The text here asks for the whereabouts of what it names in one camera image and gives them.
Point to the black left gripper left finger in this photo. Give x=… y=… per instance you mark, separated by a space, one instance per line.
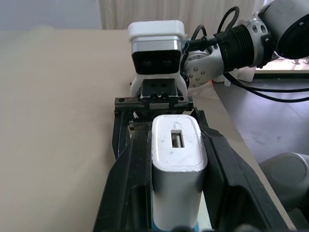
x=128 y=183

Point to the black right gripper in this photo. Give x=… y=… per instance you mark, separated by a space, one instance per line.
x=158 y=105

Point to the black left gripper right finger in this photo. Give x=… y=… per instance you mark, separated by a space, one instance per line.
x=236 y=188

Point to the white USB charger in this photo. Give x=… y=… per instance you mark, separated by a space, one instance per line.
x=176 y=178

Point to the silver robot body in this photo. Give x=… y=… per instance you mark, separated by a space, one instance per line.
x=289 y=178

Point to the white crumpled object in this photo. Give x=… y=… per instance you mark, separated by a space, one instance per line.
x=241 y=75

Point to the white curtain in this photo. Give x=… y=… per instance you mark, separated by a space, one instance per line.
x=169 y=10

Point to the right robot arm with camera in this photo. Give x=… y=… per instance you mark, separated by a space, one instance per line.
x=200 y=43

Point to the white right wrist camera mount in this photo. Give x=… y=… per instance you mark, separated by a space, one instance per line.
x=154 y=31

